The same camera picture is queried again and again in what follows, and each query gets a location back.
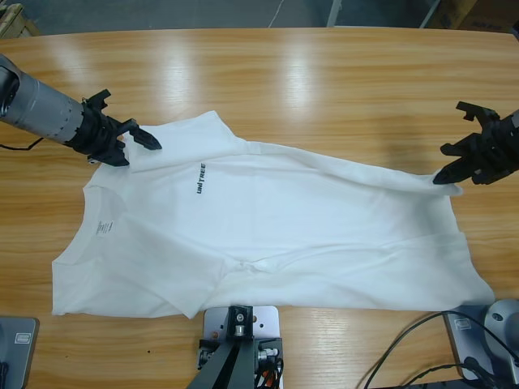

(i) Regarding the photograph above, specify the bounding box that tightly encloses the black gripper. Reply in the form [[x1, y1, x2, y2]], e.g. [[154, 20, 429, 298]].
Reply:
[[66, 100, 164, 168], [432, 117, 519, 186]]

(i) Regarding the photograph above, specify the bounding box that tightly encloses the white t-shirt with black logo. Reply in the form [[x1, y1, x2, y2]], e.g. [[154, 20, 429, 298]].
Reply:
[[51, 109, 495, 319]]

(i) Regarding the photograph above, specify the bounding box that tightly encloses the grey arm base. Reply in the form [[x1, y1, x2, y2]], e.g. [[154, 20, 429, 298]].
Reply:
[[0, 317, 41, 389], [444, 298, 519, 384]]

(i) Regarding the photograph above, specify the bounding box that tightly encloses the tan cardboard box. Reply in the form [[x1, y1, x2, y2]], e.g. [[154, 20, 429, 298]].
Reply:
[[429, 0, 479, 30]]

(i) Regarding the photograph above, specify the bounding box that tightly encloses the wooden pallet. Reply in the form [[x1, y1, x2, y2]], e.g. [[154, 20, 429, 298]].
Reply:
[[0, 2, 40, 40]]

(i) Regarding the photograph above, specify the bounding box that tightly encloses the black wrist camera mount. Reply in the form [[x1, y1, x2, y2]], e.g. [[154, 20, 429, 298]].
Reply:
[[455, 100, 503, 123], [82, 89, 112, 115]]

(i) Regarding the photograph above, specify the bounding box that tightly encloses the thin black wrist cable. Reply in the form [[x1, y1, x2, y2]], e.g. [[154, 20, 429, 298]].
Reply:
[[0, 136, 45, 152]]

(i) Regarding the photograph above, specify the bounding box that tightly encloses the white metal frame leg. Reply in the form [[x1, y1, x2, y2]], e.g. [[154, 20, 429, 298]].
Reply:
[[419, 0, 443, 29], [326, 0, 345, 28]]

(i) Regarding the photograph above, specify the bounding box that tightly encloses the long black base cable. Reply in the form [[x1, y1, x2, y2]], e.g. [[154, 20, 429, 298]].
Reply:
[[362, 310, 519, 389]]

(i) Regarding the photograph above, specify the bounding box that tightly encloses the thin white floor cable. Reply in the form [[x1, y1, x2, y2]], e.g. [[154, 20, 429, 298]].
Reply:
[[269, 0, 285, 28]]

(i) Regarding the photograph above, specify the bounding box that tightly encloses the black plug with cable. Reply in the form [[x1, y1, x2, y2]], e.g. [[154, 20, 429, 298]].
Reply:
[[463, 355, 502, 384]]

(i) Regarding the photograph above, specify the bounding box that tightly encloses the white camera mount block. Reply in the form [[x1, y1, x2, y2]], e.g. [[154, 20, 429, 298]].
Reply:
[[202, 306, 284, 389]]

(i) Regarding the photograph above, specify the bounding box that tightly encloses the dark camera post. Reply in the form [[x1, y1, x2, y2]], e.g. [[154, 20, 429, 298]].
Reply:
[[189, 306, 260, 389]]

